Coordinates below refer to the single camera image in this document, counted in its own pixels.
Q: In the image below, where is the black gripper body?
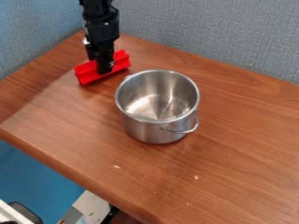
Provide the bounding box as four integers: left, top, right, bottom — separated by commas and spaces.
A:
83, 13, 119, 46

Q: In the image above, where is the stainless steel pot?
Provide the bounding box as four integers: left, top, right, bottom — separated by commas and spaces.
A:
115, 69, 202, 144

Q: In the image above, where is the white table leg frame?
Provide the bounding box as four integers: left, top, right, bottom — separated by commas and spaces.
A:
58, 191, 111, 224

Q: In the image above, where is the red rectangular block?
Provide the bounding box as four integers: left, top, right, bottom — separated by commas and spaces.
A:
75, 50, 131, 85

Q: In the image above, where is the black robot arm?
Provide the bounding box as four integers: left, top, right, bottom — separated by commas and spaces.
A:
79, 0, 119, 74

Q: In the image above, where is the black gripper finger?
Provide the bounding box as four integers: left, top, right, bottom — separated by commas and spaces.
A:
97, 42, 115, 74
86, 44, 98, 60

